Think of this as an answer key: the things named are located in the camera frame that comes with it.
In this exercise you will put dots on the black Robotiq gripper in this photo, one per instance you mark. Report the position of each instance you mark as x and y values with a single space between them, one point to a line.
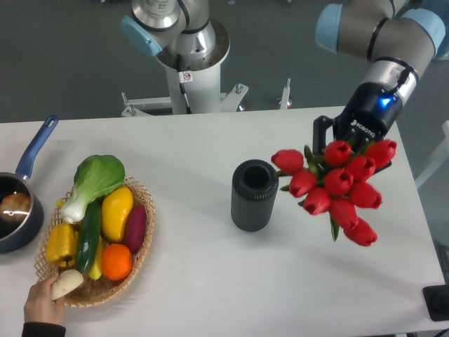
367 117

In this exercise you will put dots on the red tulip bouquet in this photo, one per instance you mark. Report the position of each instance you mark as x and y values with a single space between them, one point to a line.
336 183

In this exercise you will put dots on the woven wicker basket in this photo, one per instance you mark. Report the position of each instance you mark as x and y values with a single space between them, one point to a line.
95 292

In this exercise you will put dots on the white steamed bun toy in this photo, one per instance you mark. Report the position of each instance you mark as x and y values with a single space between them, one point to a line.
68 281

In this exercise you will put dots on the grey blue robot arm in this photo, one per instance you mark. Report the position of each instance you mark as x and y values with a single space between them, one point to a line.
398 44

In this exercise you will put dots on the dark sleeve forearm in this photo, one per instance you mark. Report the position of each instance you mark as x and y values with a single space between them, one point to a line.
40 329

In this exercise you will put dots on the dark grey ribbed vase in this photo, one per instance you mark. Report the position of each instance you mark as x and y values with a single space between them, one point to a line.
254 188

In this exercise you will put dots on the person's bare hand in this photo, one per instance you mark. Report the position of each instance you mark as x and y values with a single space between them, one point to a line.
39 307

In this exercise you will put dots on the blue translucent container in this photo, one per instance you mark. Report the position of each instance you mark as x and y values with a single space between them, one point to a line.
441 9

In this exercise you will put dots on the black device at edge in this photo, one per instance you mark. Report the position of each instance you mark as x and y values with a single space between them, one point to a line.
436 299

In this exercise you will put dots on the purple sweet potato toy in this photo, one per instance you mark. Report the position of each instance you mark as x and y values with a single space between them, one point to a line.
135 228

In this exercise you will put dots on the yellow mango toy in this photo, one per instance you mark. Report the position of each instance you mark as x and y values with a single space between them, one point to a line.
115 210

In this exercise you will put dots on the green bok choy toy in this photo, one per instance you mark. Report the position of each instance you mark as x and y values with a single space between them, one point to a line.
96 176

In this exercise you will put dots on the orange fruit toy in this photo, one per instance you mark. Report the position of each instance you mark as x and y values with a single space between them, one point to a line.
116 262

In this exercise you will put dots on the green cucumber toy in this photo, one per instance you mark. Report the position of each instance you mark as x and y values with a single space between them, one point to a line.
88 237

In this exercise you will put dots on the yellow banana toy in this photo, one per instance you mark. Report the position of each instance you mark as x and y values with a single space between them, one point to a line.
96 269

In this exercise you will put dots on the yellow bell pepper toy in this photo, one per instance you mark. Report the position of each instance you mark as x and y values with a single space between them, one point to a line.
62 245

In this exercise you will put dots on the brown meat patty toy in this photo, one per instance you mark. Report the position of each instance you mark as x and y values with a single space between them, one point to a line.
15 207

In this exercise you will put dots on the blue saucepan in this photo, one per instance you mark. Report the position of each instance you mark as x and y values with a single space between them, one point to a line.
15 235

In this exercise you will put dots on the white frame at right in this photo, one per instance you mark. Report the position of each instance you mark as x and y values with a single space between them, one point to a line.
437 158

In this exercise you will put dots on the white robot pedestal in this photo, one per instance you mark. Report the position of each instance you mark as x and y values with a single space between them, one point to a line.
192 63

